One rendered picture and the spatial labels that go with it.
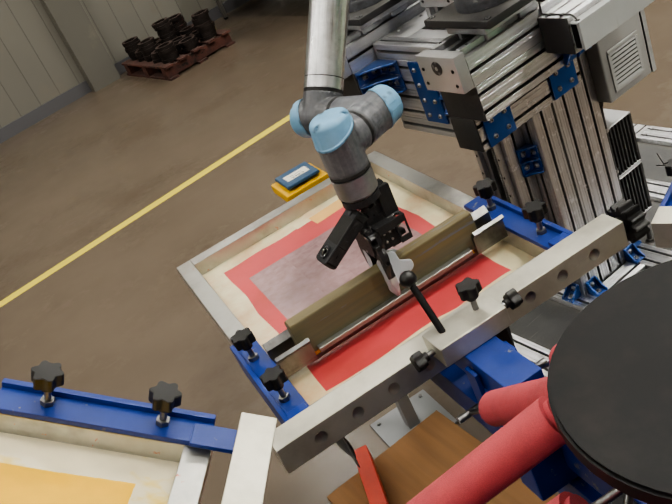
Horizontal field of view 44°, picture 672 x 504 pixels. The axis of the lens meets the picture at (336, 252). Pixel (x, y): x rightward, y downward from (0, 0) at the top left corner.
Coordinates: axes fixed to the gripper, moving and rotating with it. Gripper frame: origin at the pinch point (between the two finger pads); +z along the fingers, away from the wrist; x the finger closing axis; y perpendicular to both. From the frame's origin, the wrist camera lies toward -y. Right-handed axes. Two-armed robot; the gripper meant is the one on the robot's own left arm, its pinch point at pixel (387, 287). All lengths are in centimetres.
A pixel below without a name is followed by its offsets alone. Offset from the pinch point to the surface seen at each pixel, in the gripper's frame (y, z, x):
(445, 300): 7.4, 5.3, -6.1
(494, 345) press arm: 1.5, -3.3, -34.2
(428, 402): 21, 100, 81
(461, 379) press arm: -1.3, 8.9, -22.5
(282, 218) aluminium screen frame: -1, 3, 57
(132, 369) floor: -60, 101, 209
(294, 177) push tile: 11, 4, 76
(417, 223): 18.9, 5.3, 23.3
